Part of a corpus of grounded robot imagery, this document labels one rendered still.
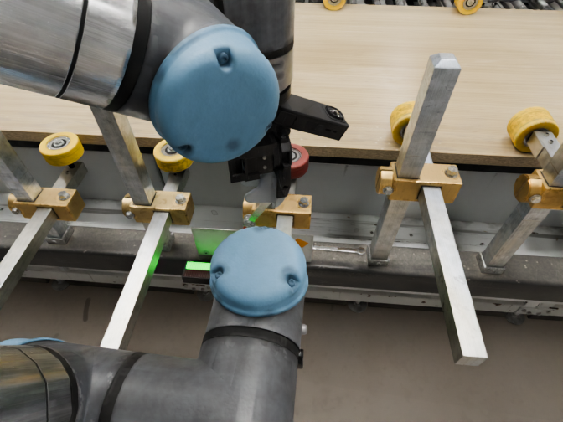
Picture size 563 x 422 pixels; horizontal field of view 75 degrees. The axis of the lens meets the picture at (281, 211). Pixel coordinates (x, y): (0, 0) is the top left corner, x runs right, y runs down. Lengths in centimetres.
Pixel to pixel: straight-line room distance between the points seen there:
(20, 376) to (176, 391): 9
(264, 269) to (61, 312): 157
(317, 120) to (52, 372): 36
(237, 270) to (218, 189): 76
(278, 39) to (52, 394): 32
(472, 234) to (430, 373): 64
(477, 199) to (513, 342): 81
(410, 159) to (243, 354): 46
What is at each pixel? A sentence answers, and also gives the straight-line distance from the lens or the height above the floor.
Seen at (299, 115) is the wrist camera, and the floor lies 115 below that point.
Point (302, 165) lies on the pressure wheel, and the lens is 76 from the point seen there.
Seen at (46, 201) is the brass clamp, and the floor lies 85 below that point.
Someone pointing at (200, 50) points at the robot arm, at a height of 133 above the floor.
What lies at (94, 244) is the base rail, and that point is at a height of 70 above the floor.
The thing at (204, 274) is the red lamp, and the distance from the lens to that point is 84.
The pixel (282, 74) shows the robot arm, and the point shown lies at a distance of 40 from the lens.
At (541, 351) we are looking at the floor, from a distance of 180.
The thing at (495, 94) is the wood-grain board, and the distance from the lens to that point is 111.
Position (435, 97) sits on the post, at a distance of 58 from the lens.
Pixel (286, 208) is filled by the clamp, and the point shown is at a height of 87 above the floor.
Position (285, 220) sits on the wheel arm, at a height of 86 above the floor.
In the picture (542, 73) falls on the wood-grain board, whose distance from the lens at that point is 128.
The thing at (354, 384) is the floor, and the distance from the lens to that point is 149.
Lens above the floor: 141
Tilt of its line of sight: 49 degrees down
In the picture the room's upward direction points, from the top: straight up
